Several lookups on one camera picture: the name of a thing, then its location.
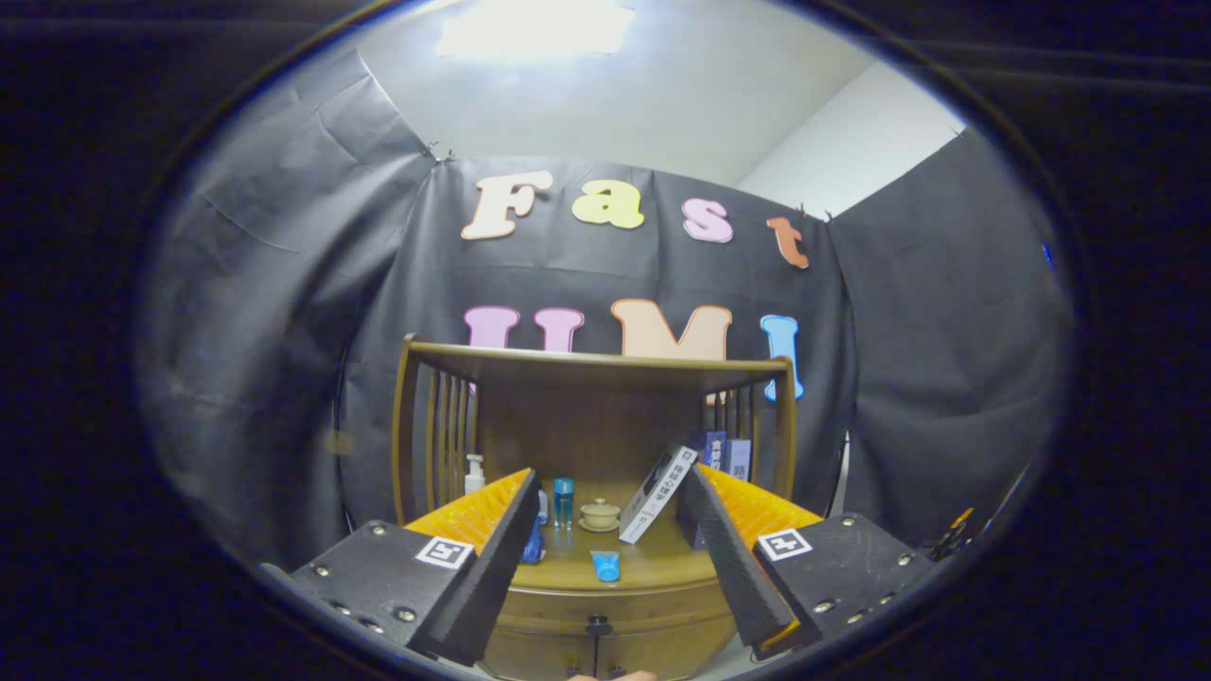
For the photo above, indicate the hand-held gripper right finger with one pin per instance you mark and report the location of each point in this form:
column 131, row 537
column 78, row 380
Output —
column 728, row 558

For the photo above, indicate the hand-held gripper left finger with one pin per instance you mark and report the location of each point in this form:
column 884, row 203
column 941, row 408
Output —
column 492, row 577

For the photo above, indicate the blue and white tube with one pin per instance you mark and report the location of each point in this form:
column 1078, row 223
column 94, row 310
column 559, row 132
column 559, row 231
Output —
column 605, row 566

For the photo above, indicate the wooden countertop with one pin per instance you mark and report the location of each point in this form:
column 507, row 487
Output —
column 653, row 558

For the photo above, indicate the wooden cabinet door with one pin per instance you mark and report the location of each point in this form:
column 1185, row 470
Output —
column 662, row 653
column 539, row 657

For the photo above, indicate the wooden cabinet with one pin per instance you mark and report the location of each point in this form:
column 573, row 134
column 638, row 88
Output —
column 587, row 416

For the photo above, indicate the blue folded towel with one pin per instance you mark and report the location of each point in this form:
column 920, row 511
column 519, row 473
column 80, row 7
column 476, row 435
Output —
column 533, row 549

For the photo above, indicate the white bottle with blue cap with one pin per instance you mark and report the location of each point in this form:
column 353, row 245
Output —
column 543, row 506

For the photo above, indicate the white book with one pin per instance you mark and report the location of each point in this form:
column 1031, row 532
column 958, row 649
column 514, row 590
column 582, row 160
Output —
column 653, row 497

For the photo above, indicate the white pump bottle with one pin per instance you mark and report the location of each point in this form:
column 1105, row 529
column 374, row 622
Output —
column 474, row 480

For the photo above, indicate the pale purple book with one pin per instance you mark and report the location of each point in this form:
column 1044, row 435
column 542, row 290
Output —
column 738, row 459

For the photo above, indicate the clear blue bottle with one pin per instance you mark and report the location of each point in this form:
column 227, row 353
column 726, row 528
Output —
column 563, row 501

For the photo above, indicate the dark blue book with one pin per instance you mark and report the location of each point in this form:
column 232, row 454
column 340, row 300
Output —
column 710, row 446

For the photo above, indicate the beige lidded teacup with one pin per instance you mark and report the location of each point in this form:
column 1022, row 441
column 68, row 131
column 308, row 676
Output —
column 600, row 515

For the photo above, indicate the orange and black device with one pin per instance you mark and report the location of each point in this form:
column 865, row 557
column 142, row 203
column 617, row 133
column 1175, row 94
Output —
column 956, row 534

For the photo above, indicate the black backdrop cloth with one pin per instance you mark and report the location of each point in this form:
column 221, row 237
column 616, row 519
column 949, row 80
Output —
column 265, row 331

